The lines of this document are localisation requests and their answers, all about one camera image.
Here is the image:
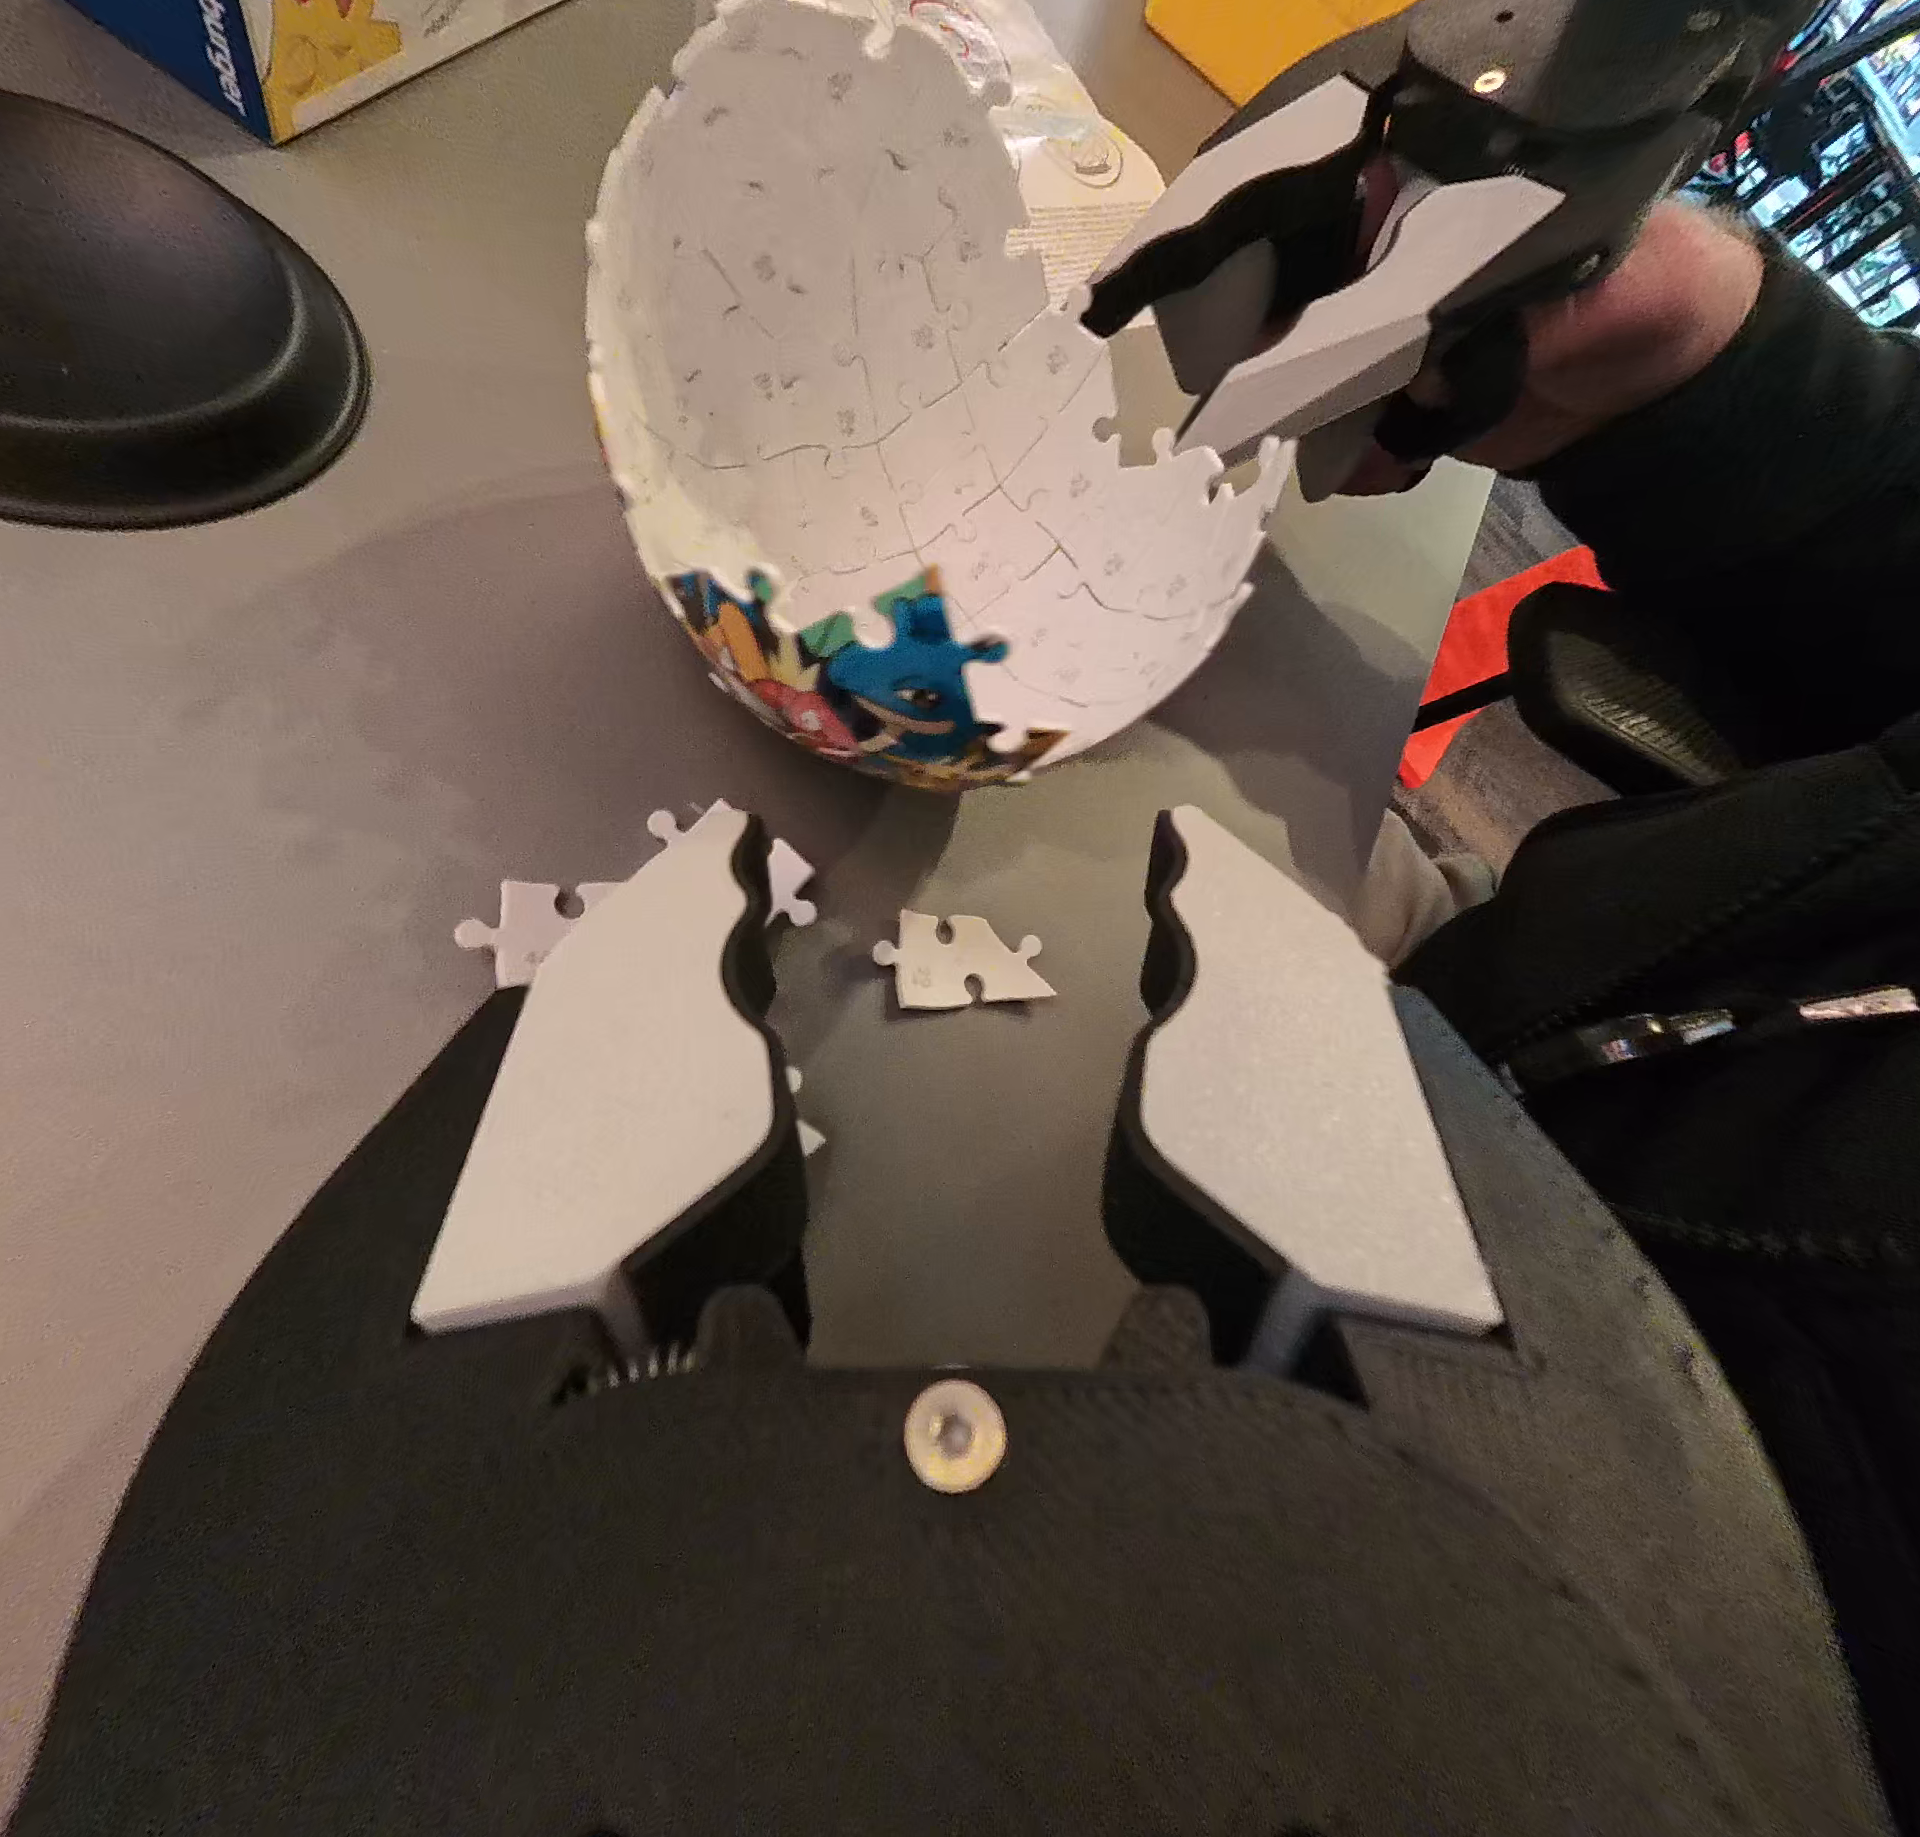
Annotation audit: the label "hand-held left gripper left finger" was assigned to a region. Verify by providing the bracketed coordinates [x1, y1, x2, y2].
[410, 813, 816, 1360]

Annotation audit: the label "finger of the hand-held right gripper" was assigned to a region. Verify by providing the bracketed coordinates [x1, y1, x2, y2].
[1077, 73, 1396, 401]
[1172, 175, 1572, 455]

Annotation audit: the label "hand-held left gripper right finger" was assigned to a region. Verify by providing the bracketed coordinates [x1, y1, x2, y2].
[1103, 803, 1507, 1375]

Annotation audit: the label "joined white puzzle pieces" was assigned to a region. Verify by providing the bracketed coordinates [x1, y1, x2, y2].
[455, 802, 823, 994]

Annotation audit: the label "partly built puzzle ball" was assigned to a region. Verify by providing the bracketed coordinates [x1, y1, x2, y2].
[584, 0, 1301, 792]

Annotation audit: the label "person's right forearm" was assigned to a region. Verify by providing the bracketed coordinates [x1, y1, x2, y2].
[1533, 226, 1920, 624]

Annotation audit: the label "black round ball stand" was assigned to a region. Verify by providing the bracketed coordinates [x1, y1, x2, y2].
[0, 86, 374, 530]

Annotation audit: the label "puzzle ball cardboard box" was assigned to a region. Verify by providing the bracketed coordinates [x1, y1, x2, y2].
[17, 0, 708, 148]

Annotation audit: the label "person's right hand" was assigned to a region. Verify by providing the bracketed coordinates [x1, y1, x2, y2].
[1335, 199, 1769, 502]

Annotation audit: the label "white instruction sheet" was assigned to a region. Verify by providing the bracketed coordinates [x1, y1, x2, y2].
[718, 0, 1167, 301]

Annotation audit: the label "person's khaki trousers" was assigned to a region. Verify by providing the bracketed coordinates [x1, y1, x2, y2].
[1357, 808, 1502, 969]

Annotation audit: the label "orange cloth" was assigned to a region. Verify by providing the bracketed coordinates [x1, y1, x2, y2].
[1396, 546, 1613, 787]

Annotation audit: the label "black bag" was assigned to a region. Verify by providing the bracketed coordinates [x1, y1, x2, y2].
[1408, 733, 1920, 1837]

